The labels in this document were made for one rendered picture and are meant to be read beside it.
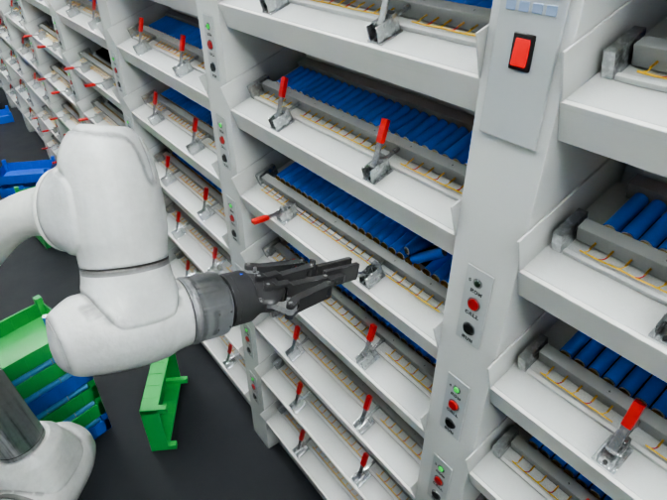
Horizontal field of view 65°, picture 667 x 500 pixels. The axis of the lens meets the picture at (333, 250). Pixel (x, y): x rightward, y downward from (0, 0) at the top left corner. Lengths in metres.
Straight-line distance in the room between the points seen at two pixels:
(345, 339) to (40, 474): 0.72
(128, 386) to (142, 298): 1.50
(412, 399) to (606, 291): 0.47
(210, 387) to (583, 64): 1.72
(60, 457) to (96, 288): 0.79
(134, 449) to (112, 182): 1.41
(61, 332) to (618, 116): 0.59
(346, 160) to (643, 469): 0.57
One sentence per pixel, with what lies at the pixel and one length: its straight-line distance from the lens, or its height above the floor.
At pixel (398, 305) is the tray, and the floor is 0.94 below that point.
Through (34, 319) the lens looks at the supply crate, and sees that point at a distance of 1.88.
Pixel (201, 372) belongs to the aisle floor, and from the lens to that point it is 2.09.
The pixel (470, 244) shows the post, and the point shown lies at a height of 1.13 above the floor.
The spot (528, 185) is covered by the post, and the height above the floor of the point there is 1.24.
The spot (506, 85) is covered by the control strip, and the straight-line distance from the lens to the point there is 0.58.
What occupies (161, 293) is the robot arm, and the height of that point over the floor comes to 1.11.
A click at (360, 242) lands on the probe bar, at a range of 0.94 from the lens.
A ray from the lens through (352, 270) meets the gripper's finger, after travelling 0.84.
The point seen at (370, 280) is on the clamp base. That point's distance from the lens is 0.89.
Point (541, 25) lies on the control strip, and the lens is 0.55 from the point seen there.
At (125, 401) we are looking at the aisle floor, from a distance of 2.07.
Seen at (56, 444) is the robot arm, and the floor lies 0.49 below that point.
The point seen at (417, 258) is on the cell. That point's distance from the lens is 0.89.
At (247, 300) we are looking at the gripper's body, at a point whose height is 1.05.
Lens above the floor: 1.49
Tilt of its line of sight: 34 degrees down
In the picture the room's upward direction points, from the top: straight up
